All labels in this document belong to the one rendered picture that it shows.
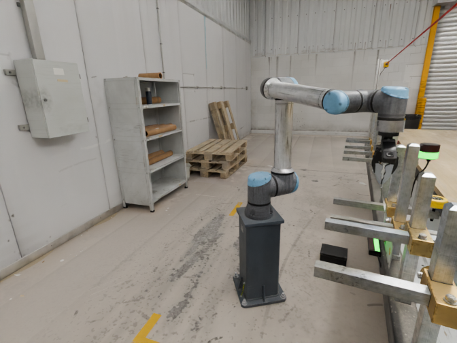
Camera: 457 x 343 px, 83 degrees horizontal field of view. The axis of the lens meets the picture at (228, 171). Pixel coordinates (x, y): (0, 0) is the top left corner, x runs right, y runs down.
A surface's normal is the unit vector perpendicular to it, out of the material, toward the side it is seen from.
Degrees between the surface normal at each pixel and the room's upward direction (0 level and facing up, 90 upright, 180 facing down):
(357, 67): 90
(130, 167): 90
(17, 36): 90
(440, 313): 90
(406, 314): 0
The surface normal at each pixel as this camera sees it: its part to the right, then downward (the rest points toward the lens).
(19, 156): 0.94, 0.07
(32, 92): -0.33, 0.29
